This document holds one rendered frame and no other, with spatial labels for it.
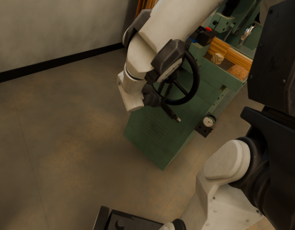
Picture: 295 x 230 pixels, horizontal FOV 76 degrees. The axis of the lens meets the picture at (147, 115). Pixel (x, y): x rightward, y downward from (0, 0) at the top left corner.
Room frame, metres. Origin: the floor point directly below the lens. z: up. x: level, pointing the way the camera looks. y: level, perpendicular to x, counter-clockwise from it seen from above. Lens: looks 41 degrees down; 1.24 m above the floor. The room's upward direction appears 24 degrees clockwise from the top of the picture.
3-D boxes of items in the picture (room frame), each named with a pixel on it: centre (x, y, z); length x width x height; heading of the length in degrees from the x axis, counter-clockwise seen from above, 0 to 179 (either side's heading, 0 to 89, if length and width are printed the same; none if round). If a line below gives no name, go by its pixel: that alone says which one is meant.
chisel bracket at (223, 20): (1.13, -0.16, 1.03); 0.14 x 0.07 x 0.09; 158
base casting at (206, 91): (1.23, -0.19, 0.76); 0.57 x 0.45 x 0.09; 158
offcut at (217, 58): (0.95, -0.20, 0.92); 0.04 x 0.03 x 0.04; 46
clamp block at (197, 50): (0.94, -0.05, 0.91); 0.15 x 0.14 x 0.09; 68
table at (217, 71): (1.02, -0.08, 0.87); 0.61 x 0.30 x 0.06; 68
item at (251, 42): (1.22, -0.36, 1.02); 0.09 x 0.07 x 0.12; 68
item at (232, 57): (1.10, -0.19, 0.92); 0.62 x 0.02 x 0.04; 68
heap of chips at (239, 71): (0.95, -0.32, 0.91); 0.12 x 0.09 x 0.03; 158
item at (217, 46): (1.04, -0.13, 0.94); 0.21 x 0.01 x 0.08; 68
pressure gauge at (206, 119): (0.82, -0.31, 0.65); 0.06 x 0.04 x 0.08; 68
